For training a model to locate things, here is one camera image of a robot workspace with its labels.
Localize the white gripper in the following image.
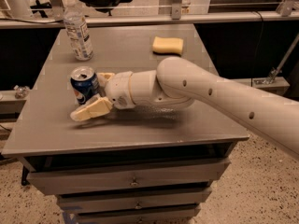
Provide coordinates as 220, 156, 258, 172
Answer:
70, 71, 135, 121

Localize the blue pepsi can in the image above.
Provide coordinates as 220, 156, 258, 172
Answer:
70, 66, 99, 105

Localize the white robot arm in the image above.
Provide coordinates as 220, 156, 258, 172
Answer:
70, 57, 299, 159

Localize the clear plastic water bottle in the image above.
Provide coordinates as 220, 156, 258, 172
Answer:
64, 0, 93, 61

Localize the small crumpled shiny object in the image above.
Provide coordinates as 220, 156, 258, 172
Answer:
14, 85, 30, 99

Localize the yellow sponge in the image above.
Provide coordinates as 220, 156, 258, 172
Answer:
152, 36, 184, 55

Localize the grey drawer cabinet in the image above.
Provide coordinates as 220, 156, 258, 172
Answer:
1, 24, 250, 224

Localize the middle grey drawer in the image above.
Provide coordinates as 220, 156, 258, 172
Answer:
58, 187, 211, 214

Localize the grey drawer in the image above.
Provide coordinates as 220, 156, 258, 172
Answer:
27, 158, 230, 195
58, 187, 211, 214
76, 204, 199, 224

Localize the metal railing bar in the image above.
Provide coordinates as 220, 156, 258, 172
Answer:
0, 10, 299, 29

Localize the top grey drawer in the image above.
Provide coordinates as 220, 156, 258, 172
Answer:
27, 158, 230, 195

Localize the white pipe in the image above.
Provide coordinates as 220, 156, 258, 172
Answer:
0, 0, 33, 19

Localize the bottom grey drawer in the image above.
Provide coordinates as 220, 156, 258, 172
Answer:
76, 204, 199, 224

